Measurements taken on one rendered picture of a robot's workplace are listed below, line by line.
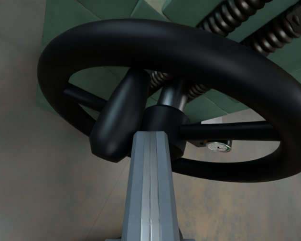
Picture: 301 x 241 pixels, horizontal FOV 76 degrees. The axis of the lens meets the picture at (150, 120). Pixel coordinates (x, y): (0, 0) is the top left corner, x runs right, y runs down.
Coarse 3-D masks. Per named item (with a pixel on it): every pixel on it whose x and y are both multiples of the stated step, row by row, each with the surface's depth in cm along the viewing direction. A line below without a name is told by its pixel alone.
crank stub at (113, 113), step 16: (128, 80) 11; (144, 80) 12; (112, 96) 11; (128, 96) 11; (144, 96) 11; (112, 112) 10; (128, 112) 10; (96, 128) 10; (112, 128) 10; (128, 128) 10; (96, 144) 10; (112, 144) 10; (128, 144) 10; (112, 160) 10
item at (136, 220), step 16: (144, 144) 9; (144, 160) 8; (144, 176) 8; (128, 192) 7; (144, 192) 7; (128, 208) 7; (144, 208) 6; (128, 224) 6; (144, 224) 6; (112, 240) 6; (128, 240) 6; (144, 240) 6
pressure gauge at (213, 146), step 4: (208, 140) 50; (212, 140) 49; (216, 140) 48; (220, 140) 48; (224, 140) 48; (228, 140) 48; (208, 144) 51; (212, 144) 50; (216, 144) 49; (220, 144) 49; (224, 144) 47; (228, 144) 48; (212, 148) 52; (216, 148) 51; (224, 148) 50; (228, 148) 49; (220, 152) 52; (224, 152) 51
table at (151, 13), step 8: (144, 0) 18; (152, 0) 18; (160, 0) 19; (136, 8) 19; (144, 8) 18; (152, 8) 18; (160, 8) 19; (136, 16) 20; (144, 16) 19; (152, 16) 19; (160, 16) 19; (296, 72) 31
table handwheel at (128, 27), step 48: (48, 48) 14; (96, 48) 11; (144, 48) 10; (192, 48) 10; (240, 48) 10; (48, 96) 20; (96, 96) 21; (240, 96) 11; (288, 96) 11; (288, 144) 14
